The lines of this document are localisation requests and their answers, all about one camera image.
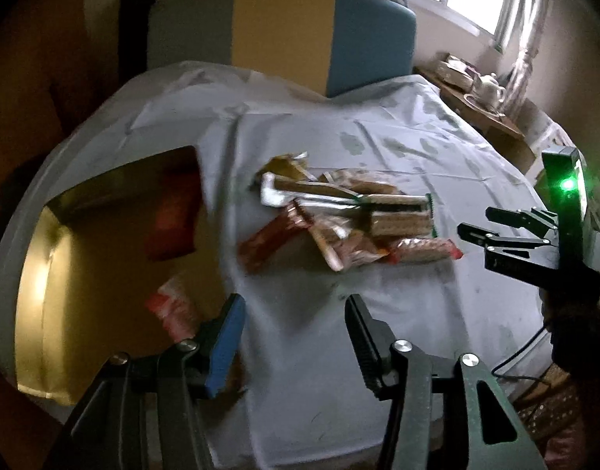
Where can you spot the beige biscuit packet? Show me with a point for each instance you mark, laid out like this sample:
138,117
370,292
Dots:
351,249

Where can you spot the white curtain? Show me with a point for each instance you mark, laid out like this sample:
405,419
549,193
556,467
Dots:
525,34

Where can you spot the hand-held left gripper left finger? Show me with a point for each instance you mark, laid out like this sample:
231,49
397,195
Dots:
229,342

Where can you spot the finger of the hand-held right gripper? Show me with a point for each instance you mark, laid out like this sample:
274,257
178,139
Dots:
485,240
520,216

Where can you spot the red and white snack packet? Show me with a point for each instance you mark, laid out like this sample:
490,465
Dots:
175,309

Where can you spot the dark red snack packet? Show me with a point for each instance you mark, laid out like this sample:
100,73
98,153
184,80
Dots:
172,220

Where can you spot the red-brown snack packet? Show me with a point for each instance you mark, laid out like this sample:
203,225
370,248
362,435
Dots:
270,240

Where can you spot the wooden side table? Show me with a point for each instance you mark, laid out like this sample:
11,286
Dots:
495,129

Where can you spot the white teapot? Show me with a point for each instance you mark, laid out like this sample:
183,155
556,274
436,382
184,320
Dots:
488,87

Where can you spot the clear brown snack packet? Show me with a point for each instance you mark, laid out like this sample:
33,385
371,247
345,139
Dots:
363,178

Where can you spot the pale printed tablecloth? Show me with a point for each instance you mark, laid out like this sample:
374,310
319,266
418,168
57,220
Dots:
329,132

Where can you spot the person's right hand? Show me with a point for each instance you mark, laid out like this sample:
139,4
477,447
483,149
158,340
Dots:
581,338

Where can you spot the gold-brown snack packet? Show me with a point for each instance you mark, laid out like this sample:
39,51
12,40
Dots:
285,165

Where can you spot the box on side table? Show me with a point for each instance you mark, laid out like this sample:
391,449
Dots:
454,71

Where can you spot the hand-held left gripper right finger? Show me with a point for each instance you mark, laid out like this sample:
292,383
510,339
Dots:
363,342

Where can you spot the long silver-ended snack packet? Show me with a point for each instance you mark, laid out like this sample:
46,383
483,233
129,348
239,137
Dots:
300,188

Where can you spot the woven rattan seat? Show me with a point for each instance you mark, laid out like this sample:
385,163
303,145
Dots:
554,411

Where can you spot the brown box with gold lining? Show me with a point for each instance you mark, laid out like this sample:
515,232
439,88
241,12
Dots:
109,254

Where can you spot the orange-red biscuit packet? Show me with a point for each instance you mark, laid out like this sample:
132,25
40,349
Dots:
422,249

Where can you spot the green-ended cracker packet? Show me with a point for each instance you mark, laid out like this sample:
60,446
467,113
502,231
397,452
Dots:
402,215

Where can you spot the grey yellow blue chair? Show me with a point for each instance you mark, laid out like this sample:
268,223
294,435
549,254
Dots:
280,24

